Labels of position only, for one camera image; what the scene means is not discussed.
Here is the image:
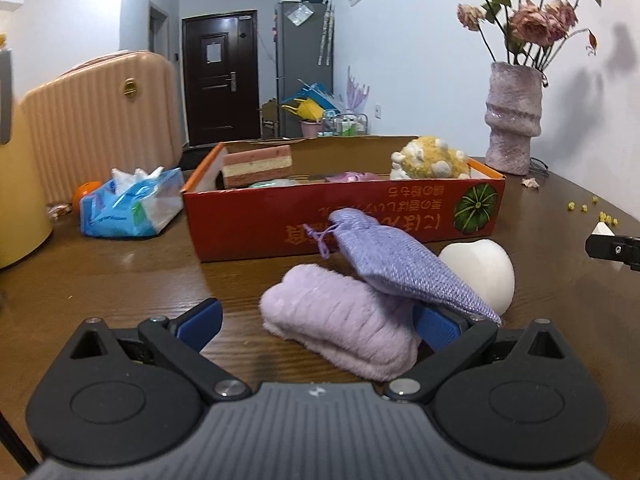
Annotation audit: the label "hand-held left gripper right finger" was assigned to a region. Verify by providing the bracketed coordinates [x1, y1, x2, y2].
[384, 305, 571, 403]

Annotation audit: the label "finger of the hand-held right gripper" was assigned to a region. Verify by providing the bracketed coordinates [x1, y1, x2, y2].
[586, 234, 640, 272]

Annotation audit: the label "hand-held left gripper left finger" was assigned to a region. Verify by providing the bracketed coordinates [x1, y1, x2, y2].
[60, 298, 252, 403]

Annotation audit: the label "purple drawstring pouch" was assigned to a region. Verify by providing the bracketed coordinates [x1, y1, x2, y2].
[304, 208, 502, 326]

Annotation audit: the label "red cardboard box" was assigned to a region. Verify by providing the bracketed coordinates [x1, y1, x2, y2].
[181, 135, 507, 262]

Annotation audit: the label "lilac fluffy towel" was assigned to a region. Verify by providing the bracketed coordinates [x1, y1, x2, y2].
[259, 264, 423, 381]

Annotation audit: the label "pink striped sponge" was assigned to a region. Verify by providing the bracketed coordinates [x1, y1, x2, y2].
[222, 144, 293, 190]

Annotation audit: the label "yellow and white plush toy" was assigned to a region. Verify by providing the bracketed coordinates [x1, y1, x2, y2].
[390, 136, 472, 181]

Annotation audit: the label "purple satin scrunchie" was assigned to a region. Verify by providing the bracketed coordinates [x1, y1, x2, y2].
[326, 171, 391, 183]

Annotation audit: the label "scattered yellow dried buds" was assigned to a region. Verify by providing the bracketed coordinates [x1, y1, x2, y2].
[567, 195, 621, 226]

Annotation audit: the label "white rounded sponge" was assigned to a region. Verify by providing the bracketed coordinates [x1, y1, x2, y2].
[439, 239, 516, 315]

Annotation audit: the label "blue plastic tissue pack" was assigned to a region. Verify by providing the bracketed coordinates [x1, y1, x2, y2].
[79, 166, 185, 238]

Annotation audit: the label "pink textured vase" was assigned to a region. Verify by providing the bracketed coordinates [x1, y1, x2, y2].
[484, 61, 545, 176]

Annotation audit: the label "dark door mat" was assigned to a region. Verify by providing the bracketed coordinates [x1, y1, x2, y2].
[177, 147, 216, 168]

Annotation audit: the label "orange fruit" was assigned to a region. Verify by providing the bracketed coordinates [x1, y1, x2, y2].
[72, 181, 103, 210]

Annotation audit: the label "dark brown entrance door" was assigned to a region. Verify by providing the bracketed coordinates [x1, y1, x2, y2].
[181, 10, 261, 148]

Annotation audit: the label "open brown cardboard box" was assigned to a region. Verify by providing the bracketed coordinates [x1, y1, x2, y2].
[260, 99, 281, 138]

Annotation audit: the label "yellow thermos jug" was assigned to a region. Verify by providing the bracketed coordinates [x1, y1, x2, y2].
[0, 35, 55, 271]

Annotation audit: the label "pink ribbed suitcase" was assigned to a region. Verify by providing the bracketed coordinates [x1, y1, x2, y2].
[19, 50, 183, 206]

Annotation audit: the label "yellow bag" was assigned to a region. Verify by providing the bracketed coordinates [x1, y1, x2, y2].
[281, 99, 326, 122]

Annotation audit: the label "bunch of dried pink roses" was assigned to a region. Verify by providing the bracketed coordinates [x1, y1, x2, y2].
[431, 0, 623, 68]

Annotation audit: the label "blue bag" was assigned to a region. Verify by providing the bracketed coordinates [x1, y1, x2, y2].
[280, 80, 346, 121]

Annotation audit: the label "grey refrigerator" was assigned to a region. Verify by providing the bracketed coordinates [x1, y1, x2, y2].
[274, 0, 335, 138]

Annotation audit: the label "grey interior door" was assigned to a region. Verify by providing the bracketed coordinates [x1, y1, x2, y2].
[147, 2, 168, 56]

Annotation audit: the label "hanging folded umbrella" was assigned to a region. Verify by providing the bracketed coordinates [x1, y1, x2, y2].
[316, 0, 335, 67]

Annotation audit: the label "clear plastic bag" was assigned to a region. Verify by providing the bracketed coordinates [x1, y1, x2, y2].
[287, 4, 316, 27]

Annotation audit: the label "wire storage cart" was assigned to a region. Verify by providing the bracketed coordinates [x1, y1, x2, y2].
[322, 110, 370, 137]

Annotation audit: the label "purple wall decoration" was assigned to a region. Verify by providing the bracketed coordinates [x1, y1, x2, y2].
[345, 65, 371, 111]

